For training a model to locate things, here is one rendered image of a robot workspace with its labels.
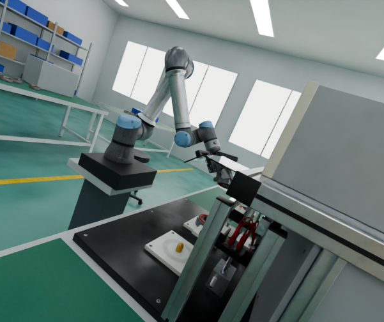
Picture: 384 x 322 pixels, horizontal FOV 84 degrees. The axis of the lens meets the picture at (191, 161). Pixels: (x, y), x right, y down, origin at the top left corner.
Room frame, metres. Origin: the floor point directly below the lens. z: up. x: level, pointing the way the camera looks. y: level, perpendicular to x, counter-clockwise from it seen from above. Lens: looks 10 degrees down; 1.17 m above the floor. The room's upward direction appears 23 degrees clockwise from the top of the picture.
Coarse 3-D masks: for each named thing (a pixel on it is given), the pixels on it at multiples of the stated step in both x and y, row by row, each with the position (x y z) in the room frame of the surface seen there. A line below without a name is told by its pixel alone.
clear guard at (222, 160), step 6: (198, 156) 0.75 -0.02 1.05; (204, 156) 0.74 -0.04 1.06; (210, 156) 0.79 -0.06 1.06; (216, 156) 0.86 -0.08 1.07; (222, 156) 0.95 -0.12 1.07; (186, 162) 0.77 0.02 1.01; (192, 162) 0.82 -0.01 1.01; (198, 162) 0.87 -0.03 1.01; (204, 162) 0.94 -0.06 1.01; (216, 162) 0.72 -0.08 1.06; (222, 162) 0.76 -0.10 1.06; (228, 162) 0.82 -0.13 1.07; (234, 162) 0.91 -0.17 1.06; (228, 168) 0.70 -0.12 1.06; (234, 168) 0.74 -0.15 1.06; (240, 168) 0.81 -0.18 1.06; (246, 168) 0.88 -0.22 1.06
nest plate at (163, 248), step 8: (168, 232) 0.67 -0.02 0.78; (160, 240) 0.61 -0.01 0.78; (168, 240) 0.63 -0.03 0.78; (176, 240) 0.65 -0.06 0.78; (184, 240) 0.66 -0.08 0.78; (144, 248) 0.56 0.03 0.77; (152, 248) 0.56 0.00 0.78; (160, 248) 0.57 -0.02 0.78; (168, 248) 0.59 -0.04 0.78; (184, 248) 0.62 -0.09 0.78; (192, 248) 0.64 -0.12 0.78; (160, 256) 0.54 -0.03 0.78; (168, 256) 0.55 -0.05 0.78; (176, 256) 0.57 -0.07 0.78; (184, 256) 0.58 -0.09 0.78; (168, 264) 0.52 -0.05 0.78; (176, 264) 0.53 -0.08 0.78; (184, 264) 0.54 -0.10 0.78; (176, 272) 0.51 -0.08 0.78
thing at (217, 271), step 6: (222, 264) 0.55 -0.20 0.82; (216, 270) 0.52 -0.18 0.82; (228, 270) 0.54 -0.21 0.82; (234, 270) 0.55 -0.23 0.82; (210, 276) 0.51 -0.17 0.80; (216, 276) 0.51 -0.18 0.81; (222, 276) 0.50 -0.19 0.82; (228, 276) 0.51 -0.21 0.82; (216, 282) 0.51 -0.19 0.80; (222, 282) 0.50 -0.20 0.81; (228, 282) 0.50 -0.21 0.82; (210, 288) 0.51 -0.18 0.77; (216, 288) 0.50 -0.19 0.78; (222, 288) 0.50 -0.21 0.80; (222, 294) 0.50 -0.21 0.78
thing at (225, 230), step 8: (192, 232) 0.56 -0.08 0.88; (200, 232) 0.55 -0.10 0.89; (224, 232) 0.54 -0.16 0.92; (224, 240) 0.55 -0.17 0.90; (224, 248) 0.52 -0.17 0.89; (232, 248) 0.52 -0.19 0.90; (240, 248) 0.54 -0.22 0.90; (248, 248) 0.56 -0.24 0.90; (232, 256) 0.51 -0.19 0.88; (240, 256) 0.50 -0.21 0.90; (224, 272) 0.51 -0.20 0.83
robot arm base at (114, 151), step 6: (114, 144) 1.04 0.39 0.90; (120, 144) 1.04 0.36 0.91; (126, 144) 1.05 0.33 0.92; (108, 150) 1.04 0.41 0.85; (114, 150) 1.03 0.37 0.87; (120, 150) 1.03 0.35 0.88; (126, 150) 1.05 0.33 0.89; (132, 150) 1.09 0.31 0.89; (108, 156) 1.03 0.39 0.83; (114, 156) 1.02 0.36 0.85; (120, 156) 1.03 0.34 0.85; (126, 156) 1.05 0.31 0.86; (132, 156) 1.09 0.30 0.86; (120, 162) 1.03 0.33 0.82; (126, 162) 1.05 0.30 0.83; (132, 162) 1.10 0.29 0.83
